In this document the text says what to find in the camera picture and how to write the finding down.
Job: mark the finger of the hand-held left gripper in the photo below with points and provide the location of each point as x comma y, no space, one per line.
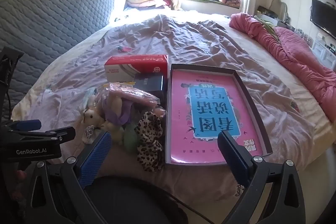
27,124
52,134

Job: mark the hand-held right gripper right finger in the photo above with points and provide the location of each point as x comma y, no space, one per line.
233,158

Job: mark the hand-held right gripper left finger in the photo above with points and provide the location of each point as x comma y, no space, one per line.
95,161

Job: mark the green sponge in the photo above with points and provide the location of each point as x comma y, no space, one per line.
130,138

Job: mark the shallow grey cardboard box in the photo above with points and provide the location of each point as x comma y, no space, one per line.
254,121

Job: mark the white plush rabbit toy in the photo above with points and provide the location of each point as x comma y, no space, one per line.
90,115

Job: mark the plush toy with purple ribbon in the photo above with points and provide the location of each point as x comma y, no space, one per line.
115,115

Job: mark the leopard print scrunchie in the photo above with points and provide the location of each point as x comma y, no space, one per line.
149,140

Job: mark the orange sponge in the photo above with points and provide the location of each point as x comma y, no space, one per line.
160,112

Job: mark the pink picture book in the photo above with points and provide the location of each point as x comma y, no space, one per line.
181,119

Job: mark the dark blue box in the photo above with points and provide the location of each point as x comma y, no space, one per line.
151,85

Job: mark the red and white carton box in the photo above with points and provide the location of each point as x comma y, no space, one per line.
136,62

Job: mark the grey quilted headboard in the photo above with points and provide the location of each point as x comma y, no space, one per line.
52,16

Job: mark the pink quilt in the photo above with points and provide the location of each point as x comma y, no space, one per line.
288,56

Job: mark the lilac bed sheet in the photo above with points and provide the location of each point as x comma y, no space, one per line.
183,37

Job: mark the green patterned cloth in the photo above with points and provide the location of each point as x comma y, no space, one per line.
270,28

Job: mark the white drawer cabinet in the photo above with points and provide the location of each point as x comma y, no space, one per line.
325,53

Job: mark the white standing fan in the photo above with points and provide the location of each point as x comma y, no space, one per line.
278,7

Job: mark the patterned cushion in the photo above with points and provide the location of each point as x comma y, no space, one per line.
229,0

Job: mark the black television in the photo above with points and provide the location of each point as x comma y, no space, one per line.
321,16

